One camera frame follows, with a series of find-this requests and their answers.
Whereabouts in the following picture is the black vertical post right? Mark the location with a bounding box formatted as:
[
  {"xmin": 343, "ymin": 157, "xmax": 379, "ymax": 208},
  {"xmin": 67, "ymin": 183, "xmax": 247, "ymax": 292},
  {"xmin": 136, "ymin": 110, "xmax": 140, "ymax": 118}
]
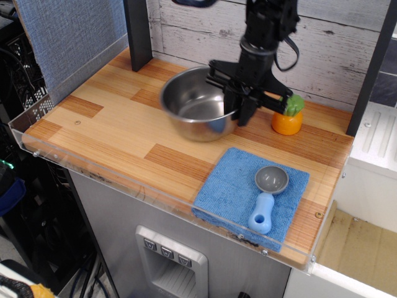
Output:
[{"xmin": 346, "ymin": 0, "xmax": 396, "ymax": 137}]

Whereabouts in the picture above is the grey blue toy scoop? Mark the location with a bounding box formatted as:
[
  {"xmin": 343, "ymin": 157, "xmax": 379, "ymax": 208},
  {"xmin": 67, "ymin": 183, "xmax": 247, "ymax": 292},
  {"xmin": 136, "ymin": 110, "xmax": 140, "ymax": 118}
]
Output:
[{"xmin": 248, "ymin": 166, "xmax": 289, "ymax": 235}]

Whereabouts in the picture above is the grey water dispenser panel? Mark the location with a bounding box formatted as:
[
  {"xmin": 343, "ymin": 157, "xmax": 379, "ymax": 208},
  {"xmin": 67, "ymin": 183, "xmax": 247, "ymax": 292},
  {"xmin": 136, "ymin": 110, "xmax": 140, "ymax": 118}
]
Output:
[{"xmin": 135, "ymin": 225, "xmax": 209, "ymax": 297}]

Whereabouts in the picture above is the blue fabric panel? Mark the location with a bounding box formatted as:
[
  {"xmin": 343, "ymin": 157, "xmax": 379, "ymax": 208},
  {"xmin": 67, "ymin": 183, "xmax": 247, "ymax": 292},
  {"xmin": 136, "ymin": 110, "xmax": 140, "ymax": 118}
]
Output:
[{"xmin": 14, "ymin": 0, "xmax": 128, "ymax": 104}]

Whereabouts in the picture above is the white toy sink unit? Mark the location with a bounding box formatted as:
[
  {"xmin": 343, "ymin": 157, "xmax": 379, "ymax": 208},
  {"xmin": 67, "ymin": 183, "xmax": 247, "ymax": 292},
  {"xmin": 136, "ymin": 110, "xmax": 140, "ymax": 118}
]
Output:
[{"xmin": 283, "ymin": 101, "xmax": 397, "ymax": 298}]

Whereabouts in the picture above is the blue microfiber cloth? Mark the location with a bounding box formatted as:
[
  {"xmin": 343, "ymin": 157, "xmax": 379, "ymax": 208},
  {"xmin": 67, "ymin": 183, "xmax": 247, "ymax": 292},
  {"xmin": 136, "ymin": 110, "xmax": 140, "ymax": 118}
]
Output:
[{"xmin": 192, "ymin": 148, "xmax": 310, "ymax": 252}]

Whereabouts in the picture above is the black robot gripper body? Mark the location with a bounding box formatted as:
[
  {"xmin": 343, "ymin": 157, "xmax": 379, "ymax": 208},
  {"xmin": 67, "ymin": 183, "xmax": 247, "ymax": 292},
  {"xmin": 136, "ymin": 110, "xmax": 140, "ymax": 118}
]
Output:
[{"xmin": 206, "ymin": 43, "xmax": 292, "ymax": 114}]

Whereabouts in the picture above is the orange toy carrot green top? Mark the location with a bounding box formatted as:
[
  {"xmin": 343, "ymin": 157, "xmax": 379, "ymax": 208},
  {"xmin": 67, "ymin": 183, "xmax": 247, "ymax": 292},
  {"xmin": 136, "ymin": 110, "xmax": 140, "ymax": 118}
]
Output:
[{"xmin": 271, "ymin": 94, "xmax": 305, "ymax": 136}]

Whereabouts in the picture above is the clear acrylic table guard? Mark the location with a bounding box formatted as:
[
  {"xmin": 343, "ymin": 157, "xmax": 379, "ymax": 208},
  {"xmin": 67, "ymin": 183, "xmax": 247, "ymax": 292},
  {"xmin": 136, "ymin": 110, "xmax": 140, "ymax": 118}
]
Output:
[{"xmin": 10, "ymin": 50, "xmax": 353, "ymax": 270}]

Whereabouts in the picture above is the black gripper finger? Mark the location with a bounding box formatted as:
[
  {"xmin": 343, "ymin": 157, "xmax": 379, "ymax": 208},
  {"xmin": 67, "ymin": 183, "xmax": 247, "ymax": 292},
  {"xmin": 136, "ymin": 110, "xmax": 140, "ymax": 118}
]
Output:
[
  {"xmin": 238, "ymin": 96, "xmax": 260, "ymax": 126},
  {"xmin": 223, "ymin": 86, "xmax": 239, "ymax": 115}
]

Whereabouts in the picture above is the yellow object bottom left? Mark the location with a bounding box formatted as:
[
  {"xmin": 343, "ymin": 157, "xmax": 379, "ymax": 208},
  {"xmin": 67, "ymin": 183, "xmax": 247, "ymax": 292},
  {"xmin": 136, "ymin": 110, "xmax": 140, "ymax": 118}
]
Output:
[{"xmin": 30, "ymin": 284, "xmax": 56, "ymax": 298}]

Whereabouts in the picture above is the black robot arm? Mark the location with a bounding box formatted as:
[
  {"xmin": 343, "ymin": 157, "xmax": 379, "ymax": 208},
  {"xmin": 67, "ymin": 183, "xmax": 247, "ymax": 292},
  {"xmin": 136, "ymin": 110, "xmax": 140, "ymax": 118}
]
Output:
[{"xmin": 207, "ymin": 1, "xmax": 300, "ymax": 127}]

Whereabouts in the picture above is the stainless steel bowl pot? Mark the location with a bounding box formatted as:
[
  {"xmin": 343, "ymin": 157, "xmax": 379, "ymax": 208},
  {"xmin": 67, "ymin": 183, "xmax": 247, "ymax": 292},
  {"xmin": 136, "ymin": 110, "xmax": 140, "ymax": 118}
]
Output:
[{"xmin": 159, "ymin": 66, "xmax": 238, "ymax": 142}]

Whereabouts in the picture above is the silver toy fridge cabinet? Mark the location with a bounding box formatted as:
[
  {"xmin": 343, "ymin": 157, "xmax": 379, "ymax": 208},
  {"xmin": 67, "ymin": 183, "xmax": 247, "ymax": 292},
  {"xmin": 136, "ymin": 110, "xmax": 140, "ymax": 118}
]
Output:
[{"xmin": 71, "ymin": 173, "xmax": 290, "ymax": 297}]

